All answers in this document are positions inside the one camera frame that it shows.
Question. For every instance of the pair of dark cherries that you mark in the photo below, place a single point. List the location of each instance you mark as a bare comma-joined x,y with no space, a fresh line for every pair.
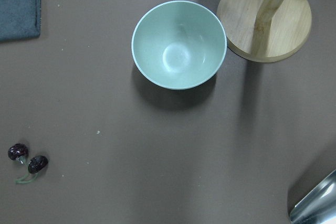
19,152

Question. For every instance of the wooden cup stand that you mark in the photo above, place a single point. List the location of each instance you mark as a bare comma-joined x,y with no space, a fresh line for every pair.
265,30

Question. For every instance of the steel ice scoop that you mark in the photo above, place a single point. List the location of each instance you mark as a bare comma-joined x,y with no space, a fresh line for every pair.
318,206

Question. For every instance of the light green bowl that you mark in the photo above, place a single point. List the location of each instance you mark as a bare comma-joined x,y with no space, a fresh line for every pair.
179,45

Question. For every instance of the grey folded cloth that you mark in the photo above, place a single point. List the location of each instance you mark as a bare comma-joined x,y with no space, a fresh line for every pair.
20,19

